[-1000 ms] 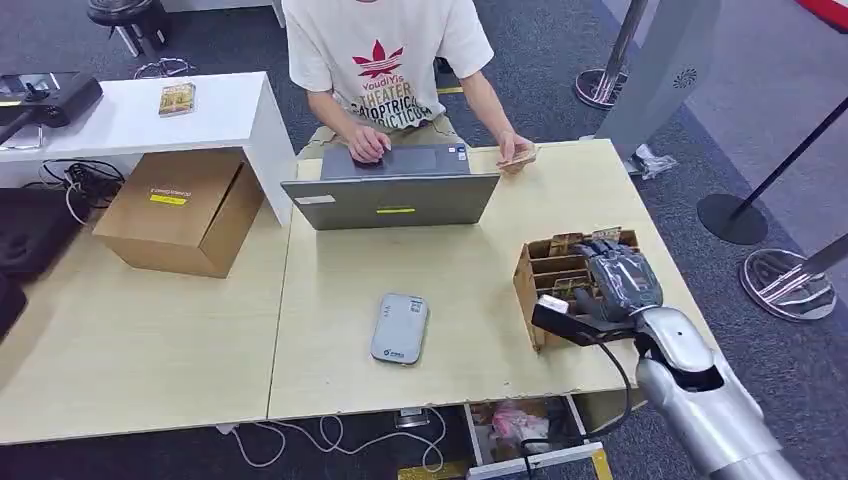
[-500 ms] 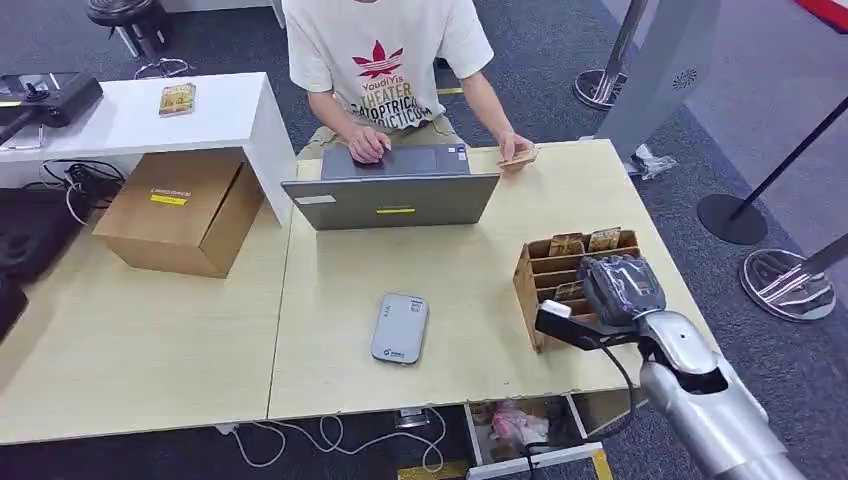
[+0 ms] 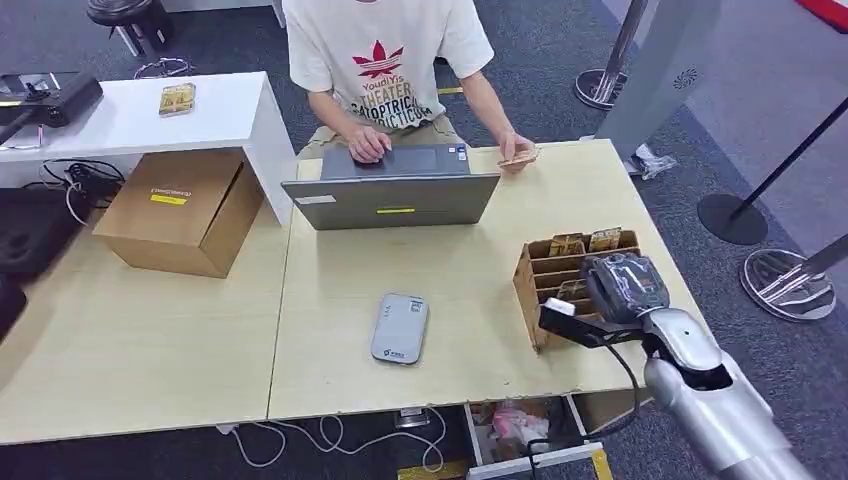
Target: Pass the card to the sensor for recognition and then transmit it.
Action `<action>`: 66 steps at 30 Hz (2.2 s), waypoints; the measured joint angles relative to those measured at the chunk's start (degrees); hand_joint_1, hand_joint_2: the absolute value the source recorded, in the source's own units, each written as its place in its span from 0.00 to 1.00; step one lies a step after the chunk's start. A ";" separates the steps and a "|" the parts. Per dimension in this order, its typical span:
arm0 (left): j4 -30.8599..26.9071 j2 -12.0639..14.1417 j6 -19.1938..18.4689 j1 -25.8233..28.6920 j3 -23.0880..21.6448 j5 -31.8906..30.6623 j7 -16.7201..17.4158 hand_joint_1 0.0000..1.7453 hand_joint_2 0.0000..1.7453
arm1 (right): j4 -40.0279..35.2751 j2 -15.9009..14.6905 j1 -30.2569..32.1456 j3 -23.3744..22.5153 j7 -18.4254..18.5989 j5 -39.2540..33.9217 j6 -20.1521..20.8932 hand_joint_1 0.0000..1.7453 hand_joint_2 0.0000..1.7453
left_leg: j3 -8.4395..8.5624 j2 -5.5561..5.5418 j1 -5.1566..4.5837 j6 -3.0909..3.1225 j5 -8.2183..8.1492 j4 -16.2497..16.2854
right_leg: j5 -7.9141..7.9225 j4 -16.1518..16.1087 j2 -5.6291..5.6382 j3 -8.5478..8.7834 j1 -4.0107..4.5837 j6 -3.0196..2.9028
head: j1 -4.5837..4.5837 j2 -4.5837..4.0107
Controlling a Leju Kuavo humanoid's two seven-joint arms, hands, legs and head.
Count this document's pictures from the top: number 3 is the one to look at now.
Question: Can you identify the person's right hand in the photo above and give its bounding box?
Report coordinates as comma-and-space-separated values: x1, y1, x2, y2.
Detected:
345, 124, 393, 166

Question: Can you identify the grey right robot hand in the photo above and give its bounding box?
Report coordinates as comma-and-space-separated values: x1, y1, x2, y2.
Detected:
580, 252, 671, 325

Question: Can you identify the person's left hand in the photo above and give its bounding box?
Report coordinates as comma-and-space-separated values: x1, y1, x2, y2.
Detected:
496, 129, 538, 176

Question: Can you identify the small card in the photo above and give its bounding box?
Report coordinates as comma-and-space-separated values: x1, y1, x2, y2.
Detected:
496, 146, 543, 170

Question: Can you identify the gold printed card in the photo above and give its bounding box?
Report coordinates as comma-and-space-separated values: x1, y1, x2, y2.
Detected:
556, 278, 592, 303
587, 226, 623, 254
548, 232, 588, 259

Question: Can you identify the grey laptop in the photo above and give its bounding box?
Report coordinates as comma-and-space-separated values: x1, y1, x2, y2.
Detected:
280, 142, 502, 232

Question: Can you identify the wooden slotted card box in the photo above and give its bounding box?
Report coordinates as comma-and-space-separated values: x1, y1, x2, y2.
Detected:
511, 229, 643, 354

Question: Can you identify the person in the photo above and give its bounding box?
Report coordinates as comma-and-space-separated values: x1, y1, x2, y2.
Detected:
280, 0, 539, 177

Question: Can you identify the chrome stanchion with round base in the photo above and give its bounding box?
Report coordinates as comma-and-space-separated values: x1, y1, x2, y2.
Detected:
573, 0, 651, 112

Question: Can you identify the black stanchion with round base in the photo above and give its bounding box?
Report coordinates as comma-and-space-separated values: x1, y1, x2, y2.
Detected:
696, 96, 848, 248

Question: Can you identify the crumpled clear plastic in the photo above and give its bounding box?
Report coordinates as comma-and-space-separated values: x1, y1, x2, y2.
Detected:
630, 143, 680, 182

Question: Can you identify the chrome stanchion with striped base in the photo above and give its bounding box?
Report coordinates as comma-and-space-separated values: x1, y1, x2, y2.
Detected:
739, 233, 848, 325

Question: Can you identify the grey standing panel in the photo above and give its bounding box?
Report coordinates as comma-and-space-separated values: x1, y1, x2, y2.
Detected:
594, 0, 725, 162

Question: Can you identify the pink bag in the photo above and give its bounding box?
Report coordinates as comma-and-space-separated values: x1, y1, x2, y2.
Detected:
490, 399, 552, 453

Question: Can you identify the grey rounded card reader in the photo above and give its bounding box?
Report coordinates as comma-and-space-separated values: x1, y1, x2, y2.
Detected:
369, 292, 431, 366

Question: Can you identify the white open storage box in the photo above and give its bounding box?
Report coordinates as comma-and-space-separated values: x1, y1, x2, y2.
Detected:
462, 394, 605, 480

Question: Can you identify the gold card in clear sleeve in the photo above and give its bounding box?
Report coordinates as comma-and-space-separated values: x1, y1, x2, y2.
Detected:
157, 82, 197, 119

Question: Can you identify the brown cardboard box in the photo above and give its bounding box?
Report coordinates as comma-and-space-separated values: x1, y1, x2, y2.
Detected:
91, 149, 266, 280

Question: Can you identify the white desk shelf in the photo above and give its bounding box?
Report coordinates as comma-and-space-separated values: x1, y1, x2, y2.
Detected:
0, 70, 299, 229

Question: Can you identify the grey power adapter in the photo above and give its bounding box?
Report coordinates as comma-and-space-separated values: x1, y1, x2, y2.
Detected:
395, 407, 432, 430

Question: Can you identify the yellow floor tape strip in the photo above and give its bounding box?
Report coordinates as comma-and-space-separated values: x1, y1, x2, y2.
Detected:
397, 459, 470, 480

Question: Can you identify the black stool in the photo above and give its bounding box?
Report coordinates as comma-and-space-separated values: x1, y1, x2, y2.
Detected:
86, 0, 175, 58

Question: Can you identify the black boxy device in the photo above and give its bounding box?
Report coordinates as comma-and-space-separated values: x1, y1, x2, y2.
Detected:
0, 71, 105, 148

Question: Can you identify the red strip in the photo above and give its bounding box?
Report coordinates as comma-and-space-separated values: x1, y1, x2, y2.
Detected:
793, 0, 848, 36

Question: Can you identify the black bag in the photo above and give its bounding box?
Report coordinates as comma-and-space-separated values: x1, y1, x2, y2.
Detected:
0, 185, 87, 342

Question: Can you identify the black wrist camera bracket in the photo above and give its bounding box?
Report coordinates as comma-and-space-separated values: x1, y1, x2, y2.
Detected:
537, 303, 654, 350

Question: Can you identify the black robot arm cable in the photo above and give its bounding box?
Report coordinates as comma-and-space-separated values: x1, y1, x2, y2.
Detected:
526, 343, 644, 480

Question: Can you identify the coiled cable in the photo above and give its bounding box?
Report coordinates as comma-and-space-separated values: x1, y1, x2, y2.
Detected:
133, 56, 195, 81

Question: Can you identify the black cable bundle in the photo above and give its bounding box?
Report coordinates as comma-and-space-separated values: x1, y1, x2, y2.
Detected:
39, 158, 127, 228

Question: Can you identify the white cable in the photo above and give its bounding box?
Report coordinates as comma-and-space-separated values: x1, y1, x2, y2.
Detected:
215, 406, 449, 476

